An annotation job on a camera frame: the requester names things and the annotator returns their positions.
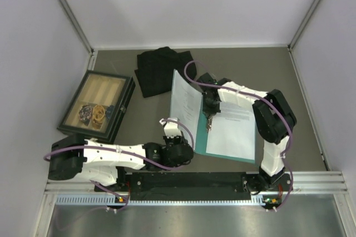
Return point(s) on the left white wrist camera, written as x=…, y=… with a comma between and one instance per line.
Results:
x=171, y=127

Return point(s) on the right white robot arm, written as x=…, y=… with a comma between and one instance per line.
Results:
x=273, y=117

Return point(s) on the grey slotted cable duct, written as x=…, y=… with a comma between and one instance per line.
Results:
x=111, y=200

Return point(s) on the teal file folder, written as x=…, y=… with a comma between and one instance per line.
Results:
x=200, y=139

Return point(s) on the black folder clip mechanism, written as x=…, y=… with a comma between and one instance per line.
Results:
x=209, y=123

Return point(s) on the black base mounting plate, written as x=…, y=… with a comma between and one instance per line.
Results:
x=193, y=186

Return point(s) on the black glass-lid display box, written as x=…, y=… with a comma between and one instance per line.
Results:
x=98, y=106

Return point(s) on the white paper sheet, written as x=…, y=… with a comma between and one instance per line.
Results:
x=233, y=134
x=185, y=103

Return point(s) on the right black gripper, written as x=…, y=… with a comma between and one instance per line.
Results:
x=208, y=110

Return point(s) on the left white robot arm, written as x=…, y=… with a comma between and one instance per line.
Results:
x=78, y=157

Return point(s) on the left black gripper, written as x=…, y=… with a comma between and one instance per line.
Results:
x=181, y=140

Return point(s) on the black folded cloth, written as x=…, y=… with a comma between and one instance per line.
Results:
x=155, y=69

